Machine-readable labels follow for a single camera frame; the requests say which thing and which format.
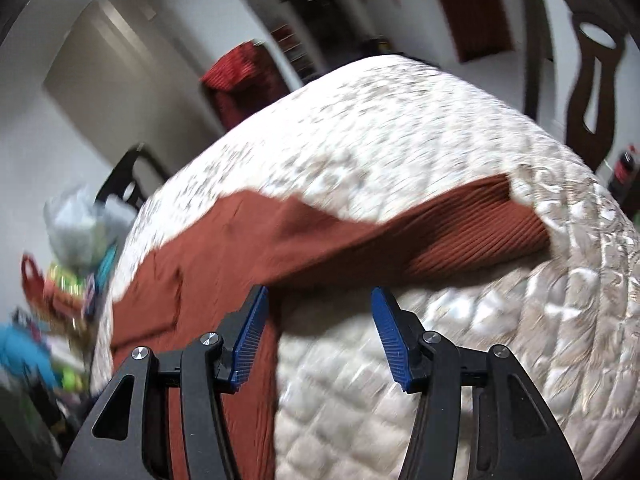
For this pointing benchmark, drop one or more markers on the dark soda bottle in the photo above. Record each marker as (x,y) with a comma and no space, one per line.
(625,170)

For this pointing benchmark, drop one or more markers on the black plastic chair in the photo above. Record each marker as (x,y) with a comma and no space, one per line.
(131,175)

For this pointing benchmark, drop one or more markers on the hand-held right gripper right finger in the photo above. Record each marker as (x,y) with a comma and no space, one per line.
(392,340)

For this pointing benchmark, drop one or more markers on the red hanging garment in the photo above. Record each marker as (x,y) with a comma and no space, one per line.
(240,77)

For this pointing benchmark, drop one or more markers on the brown wooden chair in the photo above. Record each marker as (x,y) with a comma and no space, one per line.
(597,125)

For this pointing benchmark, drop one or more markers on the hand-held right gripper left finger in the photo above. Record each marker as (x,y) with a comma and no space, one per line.
(248,340)

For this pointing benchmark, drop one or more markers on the brown door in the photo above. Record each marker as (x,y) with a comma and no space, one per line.
(472,10)

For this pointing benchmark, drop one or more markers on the wall shelf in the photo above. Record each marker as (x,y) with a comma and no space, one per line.
(295,52)

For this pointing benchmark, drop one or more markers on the blue cloth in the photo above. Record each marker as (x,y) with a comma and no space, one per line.
(22,355)

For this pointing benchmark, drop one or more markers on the white plastic bag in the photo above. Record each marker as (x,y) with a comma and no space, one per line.
(80,225)

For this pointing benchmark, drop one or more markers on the beige quilted bed cover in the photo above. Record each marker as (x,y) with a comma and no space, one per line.
(375,135)

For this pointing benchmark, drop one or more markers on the rust ribbed knit sweater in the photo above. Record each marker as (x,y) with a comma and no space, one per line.
(225,260)

